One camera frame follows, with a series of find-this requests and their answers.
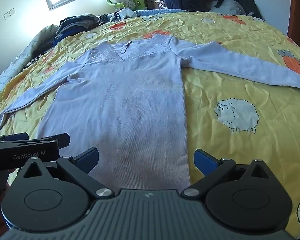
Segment yellow cartoon print quilt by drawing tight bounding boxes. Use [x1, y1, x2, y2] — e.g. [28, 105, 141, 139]
[0, 12, 300, 236]

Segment blue knitted blanket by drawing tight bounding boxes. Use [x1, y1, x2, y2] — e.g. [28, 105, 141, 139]
[133, 9, 185, 17]

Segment white wall switch plate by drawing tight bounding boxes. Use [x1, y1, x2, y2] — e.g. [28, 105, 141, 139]
[4, 8, 15, 20]

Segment black backpack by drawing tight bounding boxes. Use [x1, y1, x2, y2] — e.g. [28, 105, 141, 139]
[236, 0, 263, 19]

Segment pale grey printed blanket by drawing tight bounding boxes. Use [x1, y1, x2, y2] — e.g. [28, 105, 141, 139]
[0, 24, 60, 99]

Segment green plastic stool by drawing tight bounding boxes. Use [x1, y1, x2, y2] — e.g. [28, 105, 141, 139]
[106, 0, 126, 10]

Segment lavender long sleeve top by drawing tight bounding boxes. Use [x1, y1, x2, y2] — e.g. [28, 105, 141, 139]
[0, 35, 300, 189]

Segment folded dark clothes stack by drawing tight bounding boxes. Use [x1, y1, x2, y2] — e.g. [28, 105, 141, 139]
[53, 14, 109, 47]

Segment white plastic bag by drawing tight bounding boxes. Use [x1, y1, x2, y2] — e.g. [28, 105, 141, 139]
[110, 8, 137, 22]

